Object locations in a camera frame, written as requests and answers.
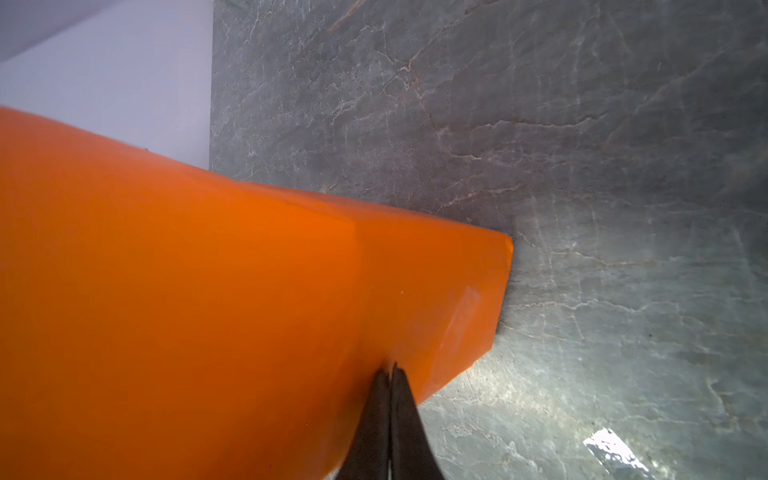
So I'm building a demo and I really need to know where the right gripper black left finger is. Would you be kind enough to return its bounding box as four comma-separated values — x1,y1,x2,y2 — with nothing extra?
335,370,391,480

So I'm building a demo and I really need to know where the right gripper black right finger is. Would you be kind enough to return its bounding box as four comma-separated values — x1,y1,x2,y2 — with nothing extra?
391,367,445,480

